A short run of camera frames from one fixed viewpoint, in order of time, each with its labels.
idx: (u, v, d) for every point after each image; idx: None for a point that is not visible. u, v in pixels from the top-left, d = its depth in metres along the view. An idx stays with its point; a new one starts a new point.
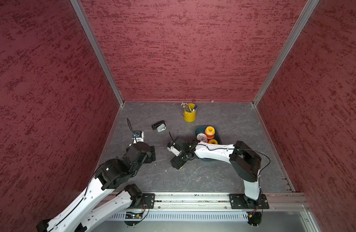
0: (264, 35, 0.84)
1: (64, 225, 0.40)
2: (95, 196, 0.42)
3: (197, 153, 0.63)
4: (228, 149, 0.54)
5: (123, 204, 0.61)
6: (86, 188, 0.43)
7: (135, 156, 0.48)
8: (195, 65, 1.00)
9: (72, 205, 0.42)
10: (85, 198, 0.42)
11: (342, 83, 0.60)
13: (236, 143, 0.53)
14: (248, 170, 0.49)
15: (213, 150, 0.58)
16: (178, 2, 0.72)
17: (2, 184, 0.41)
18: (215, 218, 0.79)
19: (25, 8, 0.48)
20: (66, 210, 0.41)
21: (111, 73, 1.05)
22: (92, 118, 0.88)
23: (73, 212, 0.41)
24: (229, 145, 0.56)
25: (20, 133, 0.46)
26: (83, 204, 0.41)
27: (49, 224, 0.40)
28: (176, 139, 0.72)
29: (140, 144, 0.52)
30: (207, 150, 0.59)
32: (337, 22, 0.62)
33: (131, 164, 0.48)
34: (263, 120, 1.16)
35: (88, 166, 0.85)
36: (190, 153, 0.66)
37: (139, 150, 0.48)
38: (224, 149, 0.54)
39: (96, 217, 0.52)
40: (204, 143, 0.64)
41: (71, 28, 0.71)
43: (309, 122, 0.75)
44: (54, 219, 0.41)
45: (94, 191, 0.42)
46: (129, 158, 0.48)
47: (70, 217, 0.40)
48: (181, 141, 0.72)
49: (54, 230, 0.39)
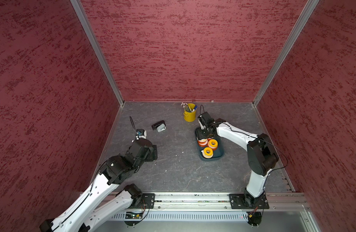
0: (264, 35, 0.84)
1: (70, 223, 0.39)
2: (100, 192, 0.43)
3: (217, 129, 0.66)
4: (250, 136, 0.55)
5: (124, 203, 0.61)
6: (91, 184, 0.44)
7: (138, 152, 0.50)
8: (195, 65, 1.00)
9: (77, 203, 0.42)
10: (91, 195, 0.42)
11: (342, 83, 0.60)
13: (263, 134, 0.53)
14: (260, 163, 0.49)
15: (236, 132, 0.59)
16: (178, 2, 0.72)
17: (2, 184, 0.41)
18: (215, 218, 0.79)
19: (25, 8, 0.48)
20: (71, 207, 0.41)
21: (112, 73, 1.05)
22: (92, 118, 0.88)
23: (80, 209, 0.41)
24: (252, 134, 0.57)
25: (20, 133, 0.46)
26: (88, 201, 0.42)
27: (54, 222, 0.40)
28: (204, 113, 0.76)
29: (142, 139, 0.54)
30: (230, 131, 0.61)
32: (337, 22, 0.62)
33: (134, 159, 0.49)
34: (263, 120, 1.16)
35: (88, 166, 0.85)
36: (211, 128, 0.69)
37: (141, 146, 0.49)
38: (245, 135, 0.56)
39: (98, 217, 0.52)
40: (228, 124, 0.65)
41: (70, 28, 0.71)
43: (309, 121, 0.74)
44: (59, 217, 0.40)
45: (100, 186, 0.43)
46: (133, 153, 0.50)
47: (76, 214, 0.40)
48: (208, 117, 0.76)
49: (60, 228, 0.39)
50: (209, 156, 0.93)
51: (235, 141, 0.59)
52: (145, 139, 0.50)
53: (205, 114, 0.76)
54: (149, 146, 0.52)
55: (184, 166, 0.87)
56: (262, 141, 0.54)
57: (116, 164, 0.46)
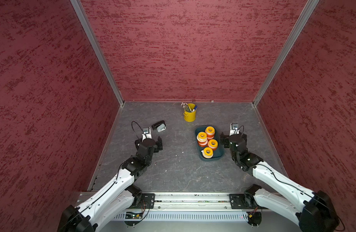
0: (264, 35, 0.84)
1: (98, 205, 0.45)
2: (125, 181, 0.52)
3: (255, 171, 0.56)
4: (304, 193, 0.45)
5: (126, 201, 0.61)
6: (116, 176, 0.53)
7: (145, 151, 0.59)
8: (195, 66, 1.00)
9: (102, 191, 0.48)
10: (116, 182, 0.51)
11: (342, 83, 0.60)
13: (320, 191, 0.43)
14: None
15: (281, 181, 0.49)
16: (178, 2, 0.72)
17: (2, 184, 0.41)
18: (215, 218, 0.79)
19: (25, 8, 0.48)
20: (97, 193, 0.47)
21: (111, 73, 1.05)
22: (92, 118, 0.88)
23: (107, 193, 0.48)
24: (305, 189, 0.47)
25: (20, 133, 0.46)
26: (114, 188, 0.50)
27: (81, 207, 0.43)
28: (240, 140, 0.61)
29: (146, 140, 0.63)
30: (274, 178, 0.51)
32: (337, 22, 0.62)
33: (145, 158, 0.60)
34: (263, 120, 1.16)
35: (88, 166, 0.85)
36: (245, 166, 0.59)
37: (147, 146, 0.59)
38: (298, 191, 0.45)
39: (105, 214, 0.52)
40: (269, 167, 0.55)
41: (70, 28, 0.71)
43: (309, 121, 0.75)
44: (85, 202, 0.45)
45: (124, 176, 0.53)
46: (141, 154, 0.60)
47: (103, 198, 0.46)
48: (243, 147, 0.62)
49: (89, 209, 0.43)
50: (209, 156, 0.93)
51: (279, 190, 0.50)
52: (147, 139, 0.63)
53: (241, 143, 0.60)
54: (153, 144, 0.61)
55: (184, 166, 0.87)
56: (319, 201, 0.44)
57: (134, 164, 0.58)
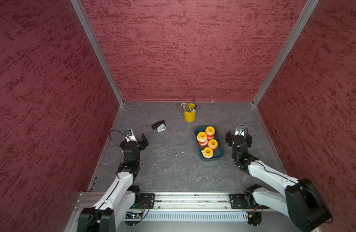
0: (264, 35, 0.84)
1: (112, 199, 0.47)
2: (127, 177, 0.58)
3: (249, 168, 0.61)
4: (289, 179, 0.48)
5: (129, 197, 0.62)
6: (116, 177, 0.57)
7: (132, 154, 0.63)
8: (195, 65, 1.00)
9: (110, 189, 0.51)
10: (120, 181, 0.55)
11: (342, 83, 0.60)
13: (305, 180, 0.46)
14: (305, 215, 0.41)
15: (270, 172, 0.53)
16: (178, 2, 0.72)
17: (2, 184, 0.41)
18: (215, 218, 0.79)
19: (25, 8, 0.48)
20: (106, 193, 0.50)
21: (111, 73, 1.05)
22: (92, 118, 0.88)
23: (116, 189, 0.52)
24: (290, 177, 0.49)
25: (20, 133, 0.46)
26: (120, 185, 0.54)
27: (96, 206, 0.44)
28: (243, 142, 0.66)
29: (128, 143, 0.66)
30: (263, 170, 0.56)
32: (337, 22, 0.62)
33: (135, 159, 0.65)
34: (263, 120, 1.16)
35: (88, 166, 0.85)
36: (242, 166, 0.65)
37: (131, 150, 0.63)
38: (283, 178, 0.49)
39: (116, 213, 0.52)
40: (261, 163, 0.60)
41: (70, 28, 0.71)
43: (309, 121, 0.75)
44: (98, 201, 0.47)
45: (124, 176, 0.58)
46: (130, 157, 0.64)
47: (114, 193, 0.50)
48: (244, 149, 0.67)
49: (105, 204, 0.45)
50: (209, 156, 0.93)
51: (270, 182, 0.53)
52: (129, 141, 0.67)
53: (243, 145, 0.65)
54: (136, 145, 0.65)
55: (184, 166, 0.87)
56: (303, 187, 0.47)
57: (128, 166, 0.64)
